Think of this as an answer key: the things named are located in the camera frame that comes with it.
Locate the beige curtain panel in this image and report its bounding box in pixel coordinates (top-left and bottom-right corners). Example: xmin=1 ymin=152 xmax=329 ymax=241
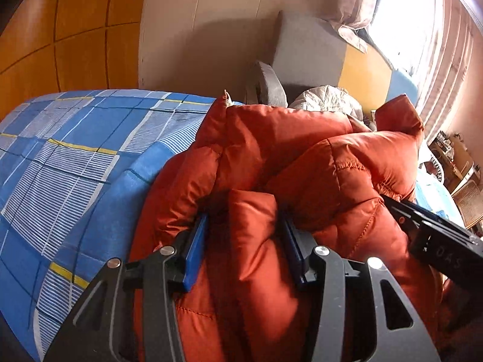
xmin=336 ymin=0 xmax=389 ymax=51

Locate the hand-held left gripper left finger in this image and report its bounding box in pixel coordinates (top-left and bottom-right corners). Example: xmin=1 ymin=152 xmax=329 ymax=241
xmin=43 ymin=213 xmax=210 ymax=362

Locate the beige striped curtain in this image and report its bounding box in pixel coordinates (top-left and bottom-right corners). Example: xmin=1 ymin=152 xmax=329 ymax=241
xmin=413 ymin=0 xmax=483 ymax=140

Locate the grey ruffled cushion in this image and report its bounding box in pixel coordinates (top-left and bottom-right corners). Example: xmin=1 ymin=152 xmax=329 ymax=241
xmin=417 ymin=147 xmax=446 ymax=183

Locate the rattan back chair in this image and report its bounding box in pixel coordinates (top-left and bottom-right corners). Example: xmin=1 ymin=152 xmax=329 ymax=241
xmin=451 ymin=179 xmax=483 ymax=230

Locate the grey yellow blue headboard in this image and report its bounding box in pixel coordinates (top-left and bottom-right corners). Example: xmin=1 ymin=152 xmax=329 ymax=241
xmin=272 ymin=9 xmax=419 ymax=112

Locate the wooden desk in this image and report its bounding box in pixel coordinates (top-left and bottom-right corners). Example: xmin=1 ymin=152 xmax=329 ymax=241
xmin=428 ymin=130 xmax=476 ymax=189

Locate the orange down jacket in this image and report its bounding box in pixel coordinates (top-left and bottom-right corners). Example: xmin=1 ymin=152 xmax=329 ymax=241
xmin=130 ymin=94 xmax=459 ymax=362

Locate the blue plaid bed sheet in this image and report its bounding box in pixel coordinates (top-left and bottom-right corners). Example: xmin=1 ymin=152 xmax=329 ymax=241
xmin=0 ymin=90 xmax=465 ymax=360

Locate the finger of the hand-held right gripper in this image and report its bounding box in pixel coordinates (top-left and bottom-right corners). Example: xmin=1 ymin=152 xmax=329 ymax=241
xmin=379 ymin=194 xmax=448 ymax=231

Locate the white crumpled garment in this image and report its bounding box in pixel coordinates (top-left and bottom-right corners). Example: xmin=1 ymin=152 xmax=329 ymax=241
xmin=289 ymin=85 xmax=372 ymax=131

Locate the grey bed side cushion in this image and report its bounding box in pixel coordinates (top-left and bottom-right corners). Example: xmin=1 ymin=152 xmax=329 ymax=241
xmin=245 ymin=60 xmax=289 ymax=108

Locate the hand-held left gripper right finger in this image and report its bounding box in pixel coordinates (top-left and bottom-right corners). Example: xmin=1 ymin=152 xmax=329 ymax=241
xmin=281 ymin=211 xmax=442 ymax=362

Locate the orange wooden wardrobe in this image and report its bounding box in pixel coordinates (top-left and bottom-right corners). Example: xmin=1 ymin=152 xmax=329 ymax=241
xmin=0 ymin=0 xmax=152 ymax=119

